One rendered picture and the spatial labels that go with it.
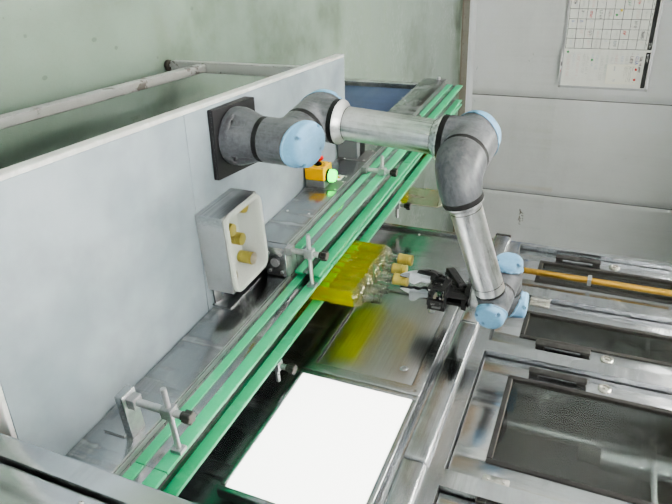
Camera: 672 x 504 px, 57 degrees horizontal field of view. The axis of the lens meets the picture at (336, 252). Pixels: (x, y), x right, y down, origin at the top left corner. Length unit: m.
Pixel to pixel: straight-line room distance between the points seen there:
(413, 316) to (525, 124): 5.97
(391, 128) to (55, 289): 0.83
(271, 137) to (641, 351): 1.20
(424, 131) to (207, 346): 0.74
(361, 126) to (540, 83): 6.09
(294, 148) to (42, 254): 0.61
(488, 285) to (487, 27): 6.15
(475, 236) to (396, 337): 0.50
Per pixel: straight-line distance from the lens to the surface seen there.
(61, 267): 1.28
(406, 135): 1.52
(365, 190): 2.09
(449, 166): 1.39
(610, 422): 1.73
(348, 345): 1.81
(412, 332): 1.85
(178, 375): 1.50
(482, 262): 1.49
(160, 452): 1.37
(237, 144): 1.58
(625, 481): 1.61
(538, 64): 7.53
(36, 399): 1.32
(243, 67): 2.45
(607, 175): 7.88
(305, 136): 1.51
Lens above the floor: 1.65
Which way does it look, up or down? 22 degrees down
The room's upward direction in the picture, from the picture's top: 99 degrees clockwise
